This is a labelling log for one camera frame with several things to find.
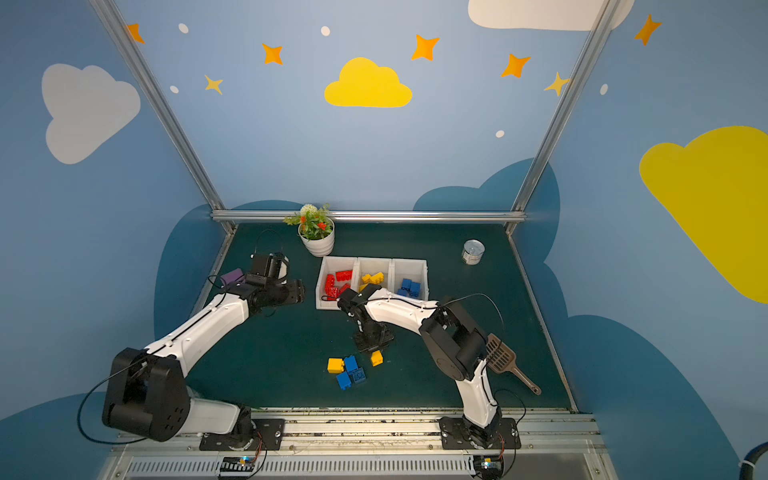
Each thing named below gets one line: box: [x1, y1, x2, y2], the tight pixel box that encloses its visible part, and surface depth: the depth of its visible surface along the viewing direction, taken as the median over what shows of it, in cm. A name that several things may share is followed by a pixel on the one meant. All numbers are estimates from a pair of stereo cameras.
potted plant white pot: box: [284, 203, 335, 258], surface depth 106 cm
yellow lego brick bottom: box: [327, 358, 345, 374], surface depth 86 cm
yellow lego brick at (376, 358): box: [371, 350, 383, 367], surface depth 87 cm
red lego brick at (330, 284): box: [325, 274, 335, 295], surface depth 103 cm
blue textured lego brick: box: [349, 367, 366, 383], surface depth 85 cm
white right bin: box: [392, 258, 429, 301], surface depth 103 cm
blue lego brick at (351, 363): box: [344, 355, 359, 373], surface depth 86 cm
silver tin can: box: [462, 239, 486, 266], surface depth 110 cm
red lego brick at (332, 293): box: [325, 287, 339, 301], surface depth 103 cm
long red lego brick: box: [336, 270, 353, 282], surface depth 106 cm
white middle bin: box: [352, 257, 395, 293], surface depth 106 cm
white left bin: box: [315, 256, 361, 310], surface depth 103 cm
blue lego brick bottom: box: [336, 371, 352, 391], surface depth 84 cm
